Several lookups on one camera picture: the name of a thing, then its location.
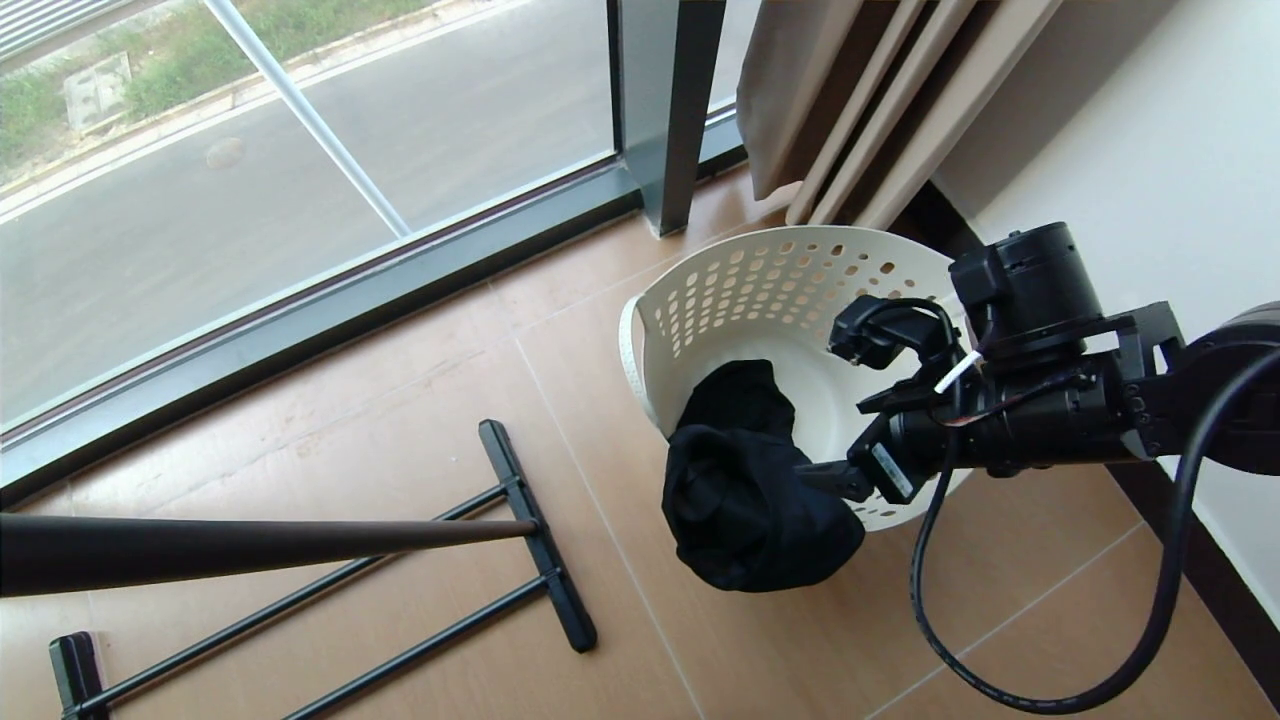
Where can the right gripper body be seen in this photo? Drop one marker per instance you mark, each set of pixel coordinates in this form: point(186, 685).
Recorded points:
point(1000, 430)

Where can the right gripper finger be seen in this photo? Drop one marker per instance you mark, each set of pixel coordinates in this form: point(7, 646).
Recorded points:
point(835, 478)
point(900, 398)

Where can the heap of clothes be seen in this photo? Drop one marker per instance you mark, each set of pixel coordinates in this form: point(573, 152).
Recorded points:
point(740, 500)

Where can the white laundry basket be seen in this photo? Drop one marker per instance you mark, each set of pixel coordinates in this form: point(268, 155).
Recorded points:
point(760, 290)

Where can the black clothes rack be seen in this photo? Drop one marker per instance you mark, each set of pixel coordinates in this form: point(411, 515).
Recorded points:
point(200, 550)

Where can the brown curtain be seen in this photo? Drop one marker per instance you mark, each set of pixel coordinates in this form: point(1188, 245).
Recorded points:
point(790, 100)

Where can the window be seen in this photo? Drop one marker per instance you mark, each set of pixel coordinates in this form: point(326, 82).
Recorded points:
point(450, 120)

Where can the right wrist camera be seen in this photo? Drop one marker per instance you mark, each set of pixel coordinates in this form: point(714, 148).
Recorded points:
point(865, 335)

